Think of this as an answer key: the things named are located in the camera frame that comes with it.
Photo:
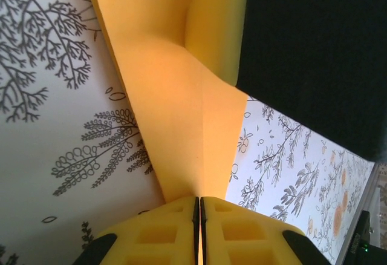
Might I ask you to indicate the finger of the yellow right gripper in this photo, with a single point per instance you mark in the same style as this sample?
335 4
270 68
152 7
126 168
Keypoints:
214 20

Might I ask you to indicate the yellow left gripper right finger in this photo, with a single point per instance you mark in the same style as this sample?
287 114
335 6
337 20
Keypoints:
248 240

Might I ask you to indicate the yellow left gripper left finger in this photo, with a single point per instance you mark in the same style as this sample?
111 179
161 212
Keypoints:
151 237

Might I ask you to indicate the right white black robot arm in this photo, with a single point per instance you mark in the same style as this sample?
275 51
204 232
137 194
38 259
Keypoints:
362 247

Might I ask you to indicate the floral patterned table cover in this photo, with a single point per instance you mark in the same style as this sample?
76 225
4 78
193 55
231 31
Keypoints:
45 156

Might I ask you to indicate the long aluminium frame rail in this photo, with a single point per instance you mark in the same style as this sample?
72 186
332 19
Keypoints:
370 192

